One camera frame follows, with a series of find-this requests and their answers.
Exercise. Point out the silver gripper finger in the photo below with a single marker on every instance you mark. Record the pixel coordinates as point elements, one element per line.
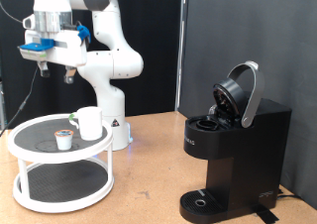
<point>44,69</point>
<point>70,74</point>

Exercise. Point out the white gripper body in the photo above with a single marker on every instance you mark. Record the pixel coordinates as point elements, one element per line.
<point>71,52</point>

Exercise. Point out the white mug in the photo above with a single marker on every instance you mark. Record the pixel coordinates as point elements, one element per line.
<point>90,125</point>

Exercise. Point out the orange-rimmed coffee pod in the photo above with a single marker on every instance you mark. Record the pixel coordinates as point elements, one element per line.
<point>64,141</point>

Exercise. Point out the black Keurig coffee machine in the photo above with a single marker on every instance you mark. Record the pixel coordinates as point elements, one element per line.
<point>244,158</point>

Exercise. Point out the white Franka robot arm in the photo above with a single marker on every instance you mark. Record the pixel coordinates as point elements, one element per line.
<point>109,68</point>

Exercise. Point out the black curtain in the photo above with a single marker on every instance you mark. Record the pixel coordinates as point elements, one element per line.
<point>155,68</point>

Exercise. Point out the white two-tier turntable shelf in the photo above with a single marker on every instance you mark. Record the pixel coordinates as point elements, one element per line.
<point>62,181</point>

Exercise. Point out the dark gray backdrop panel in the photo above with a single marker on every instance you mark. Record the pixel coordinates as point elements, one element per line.
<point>247,25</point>

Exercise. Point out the black tape strip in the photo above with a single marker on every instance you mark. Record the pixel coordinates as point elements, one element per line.
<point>267,215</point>

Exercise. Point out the wrist camera on blue mount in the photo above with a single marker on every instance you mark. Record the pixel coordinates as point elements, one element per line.
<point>33,54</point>

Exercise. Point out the gray vertical frame post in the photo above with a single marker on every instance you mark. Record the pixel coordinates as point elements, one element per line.
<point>2,111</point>

